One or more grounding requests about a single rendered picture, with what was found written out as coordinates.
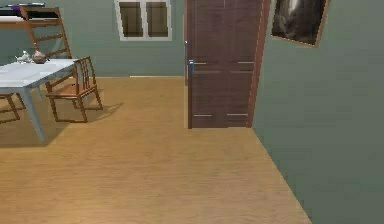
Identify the brown wooden chair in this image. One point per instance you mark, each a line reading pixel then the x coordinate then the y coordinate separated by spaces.
pixel 78 90
pixel 10 106

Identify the dark brown room door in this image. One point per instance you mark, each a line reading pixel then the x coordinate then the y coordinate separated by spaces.
pixel 221 66

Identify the white framed window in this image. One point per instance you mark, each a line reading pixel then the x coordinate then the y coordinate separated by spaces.
pixel 144 20

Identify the brown round pot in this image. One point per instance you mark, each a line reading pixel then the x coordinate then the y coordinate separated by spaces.
pixel 39 57

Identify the brown wooden shelf unit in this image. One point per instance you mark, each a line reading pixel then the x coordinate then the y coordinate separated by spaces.
pixel 43 31

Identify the white dining table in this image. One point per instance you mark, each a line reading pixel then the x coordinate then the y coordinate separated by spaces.
pixel 23 76

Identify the white small figurine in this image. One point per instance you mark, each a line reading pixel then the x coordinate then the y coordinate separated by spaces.
pixel 24 58

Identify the dark framed wall picture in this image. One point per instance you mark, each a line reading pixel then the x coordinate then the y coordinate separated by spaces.
pixel 298 20

